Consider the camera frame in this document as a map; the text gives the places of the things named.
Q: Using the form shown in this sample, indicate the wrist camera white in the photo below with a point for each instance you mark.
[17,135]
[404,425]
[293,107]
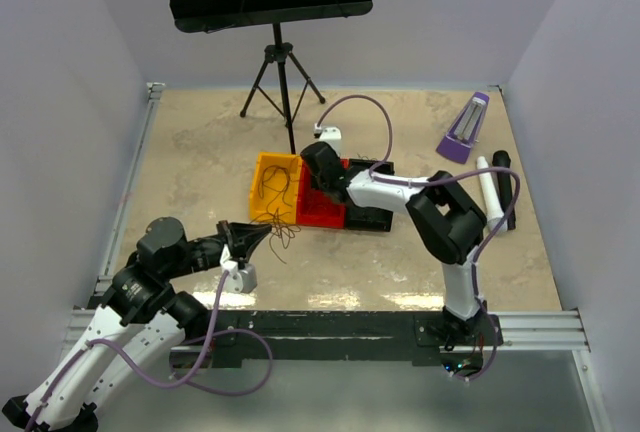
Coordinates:
[241,277]
[330,135]

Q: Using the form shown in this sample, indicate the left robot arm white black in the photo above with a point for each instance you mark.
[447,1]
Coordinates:
[139,319]

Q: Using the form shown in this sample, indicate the black plastic bin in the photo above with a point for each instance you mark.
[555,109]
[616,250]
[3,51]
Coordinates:
[369,219]

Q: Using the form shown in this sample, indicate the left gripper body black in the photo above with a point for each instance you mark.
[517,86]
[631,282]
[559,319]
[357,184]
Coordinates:
[223,227]

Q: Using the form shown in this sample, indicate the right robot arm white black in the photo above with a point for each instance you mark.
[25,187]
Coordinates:
[448,221]

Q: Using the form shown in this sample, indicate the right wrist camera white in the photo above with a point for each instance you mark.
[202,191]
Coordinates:
[330,135]

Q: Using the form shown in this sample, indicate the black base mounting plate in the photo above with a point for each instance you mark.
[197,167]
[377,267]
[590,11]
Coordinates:
[422,338]

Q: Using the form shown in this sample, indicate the red plastic bin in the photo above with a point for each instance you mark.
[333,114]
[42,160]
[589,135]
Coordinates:
[314,208]

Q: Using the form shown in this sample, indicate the yellow plastic bin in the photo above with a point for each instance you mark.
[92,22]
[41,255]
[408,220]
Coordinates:
[274,189]

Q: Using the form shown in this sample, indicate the black microphone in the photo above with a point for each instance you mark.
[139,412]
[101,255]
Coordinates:
[502,159]

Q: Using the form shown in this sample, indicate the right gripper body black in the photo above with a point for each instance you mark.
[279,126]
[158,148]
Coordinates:
[317,185]

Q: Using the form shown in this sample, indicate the purple metronome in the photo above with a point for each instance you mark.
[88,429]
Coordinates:
[460,138]

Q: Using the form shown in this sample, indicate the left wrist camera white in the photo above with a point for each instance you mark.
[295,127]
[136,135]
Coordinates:
[241,277]

